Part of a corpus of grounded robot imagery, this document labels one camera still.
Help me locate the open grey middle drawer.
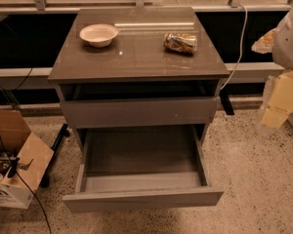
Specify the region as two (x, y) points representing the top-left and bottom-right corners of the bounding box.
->
(63, 125), (223, 213)

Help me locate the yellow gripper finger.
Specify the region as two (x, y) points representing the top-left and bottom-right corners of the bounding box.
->
(251, 28), (276, 54)
(259, 71), (293, 130)

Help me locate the crushed orange soda can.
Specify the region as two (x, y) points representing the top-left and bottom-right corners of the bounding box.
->
(163, 32), (197, 55)

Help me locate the grey drawer cabinet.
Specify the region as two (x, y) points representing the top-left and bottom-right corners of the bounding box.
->
(48, 7), (229, 145)

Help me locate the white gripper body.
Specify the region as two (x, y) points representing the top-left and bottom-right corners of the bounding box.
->
(272, 7), (293, 69)

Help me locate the white hanging cable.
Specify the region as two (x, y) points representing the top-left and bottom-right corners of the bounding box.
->
(220, 3), (249, 92)

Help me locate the white paper bowl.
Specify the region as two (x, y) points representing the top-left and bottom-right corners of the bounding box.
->
(79, 24), (118, 48)

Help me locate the open cardboard box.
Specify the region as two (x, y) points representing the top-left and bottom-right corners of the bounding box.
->
(0, 110), (53, 209)

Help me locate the black stand leg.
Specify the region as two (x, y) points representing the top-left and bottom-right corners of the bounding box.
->
(40, 124), (70, 188)
(220, 90), (234, 116)

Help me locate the black cable on floor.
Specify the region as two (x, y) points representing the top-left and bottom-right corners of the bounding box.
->
(0, 119), (53, 234)

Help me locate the closed grey top drawer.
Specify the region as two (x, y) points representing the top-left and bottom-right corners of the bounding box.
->
(61, 97), (218, 129)

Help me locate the black stand leg right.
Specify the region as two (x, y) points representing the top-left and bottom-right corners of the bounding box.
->
(220, 90), (234, 116)

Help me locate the black stand leg left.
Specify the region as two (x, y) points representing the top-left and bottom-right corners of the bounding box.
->
(40, 124), (70, 188)

